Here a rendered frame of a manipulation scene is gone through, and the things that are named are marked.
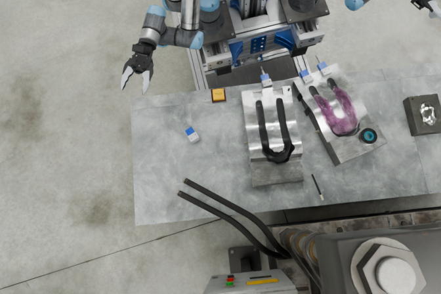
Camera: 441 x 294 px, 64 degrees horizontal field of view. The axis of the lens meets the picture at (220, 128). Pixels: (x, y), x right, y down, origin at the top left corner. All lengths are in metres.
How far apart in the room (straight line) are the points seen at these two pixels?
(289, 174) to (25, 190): 2.09
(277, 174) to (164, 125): 0.67
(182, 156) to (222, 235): 0.93
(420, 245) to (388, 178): 1.31
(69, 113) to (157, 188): 1.41
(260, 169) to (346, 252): 1.19
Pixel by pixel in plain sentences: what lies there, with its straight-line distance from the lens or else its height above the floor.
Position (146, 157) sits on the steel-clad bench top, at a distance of 1.95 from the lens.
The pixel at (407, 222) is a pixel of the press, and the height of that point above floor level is 0.78.
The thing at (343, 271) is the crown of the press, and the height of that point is 2.00.
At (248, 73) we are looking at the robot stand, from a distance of 2.67.
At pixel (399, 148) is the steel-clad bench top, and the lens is 2.07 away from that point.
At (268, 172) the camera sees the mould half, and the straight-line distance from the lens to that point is 1.81.
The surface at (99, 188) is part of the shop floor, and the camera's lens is 2.87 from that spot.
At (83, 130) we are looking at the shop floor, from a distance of 3.01.
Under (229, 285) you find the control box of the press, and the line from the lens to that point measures 1.28.
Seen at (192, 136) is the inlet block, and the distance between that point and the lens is 1.86.
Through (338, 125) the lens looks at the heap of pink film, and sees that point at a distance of 1.89.
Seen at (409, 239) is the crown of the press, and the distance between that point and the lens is 0.71.
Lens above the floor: 2.65
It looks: 75 degrees down
